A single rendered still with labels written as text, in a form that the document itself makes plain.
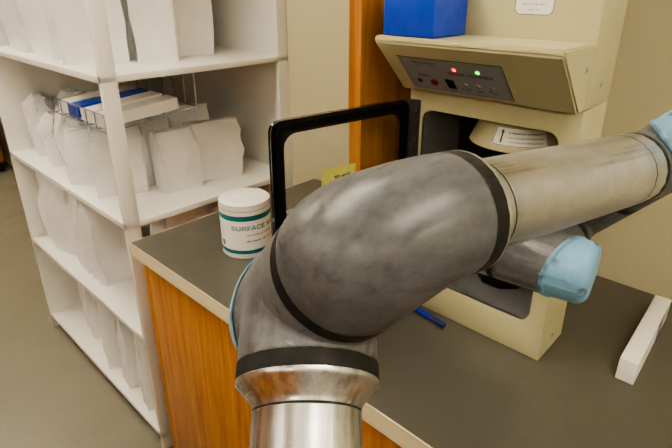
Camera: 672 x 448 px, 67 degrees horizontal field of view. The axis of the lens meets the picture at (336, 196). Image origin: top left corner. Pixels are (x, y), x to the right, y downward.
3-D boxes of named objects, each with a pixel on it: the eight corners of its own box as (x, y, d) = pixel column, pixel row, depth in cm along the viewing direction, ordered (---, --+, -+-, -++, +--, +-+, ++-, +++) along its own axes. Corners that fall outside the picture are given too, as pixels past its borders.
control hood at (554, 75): (410, 85, 98) (413, 30, 94) (585, 112, 77) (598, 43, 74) (371, 94, 90) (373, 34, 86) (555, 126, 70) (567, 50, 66)
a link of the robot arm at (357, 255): (309, 120, 30) (683, 87, 57) (253, 210, 38) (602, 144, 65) (394, 305, 26) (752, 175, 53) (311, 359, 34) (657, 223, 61)
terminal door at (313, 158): (399, 281, 112) (409, 98, 97) (280, 334, 95) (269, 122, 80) (397, 279, 112) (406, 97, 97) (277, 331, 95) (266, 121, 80)
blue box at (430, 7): (416, 31, 93) (419, -23, 89) (465, 35, 86) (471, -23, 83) (382, 35, 86) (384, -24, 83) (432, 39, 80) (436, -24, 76)
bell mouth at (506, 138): (496, 124, 108) (499, 98, 106) (582, 140, 97) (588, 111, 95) (451, 141, 96) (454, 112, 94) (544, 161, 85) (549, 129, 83)
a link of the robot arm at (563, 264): (598, 277, 62) (579, 323, 57) (508, 250, 68) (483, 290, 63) (609, 225, 58) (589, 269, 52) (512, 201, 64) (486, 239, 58)
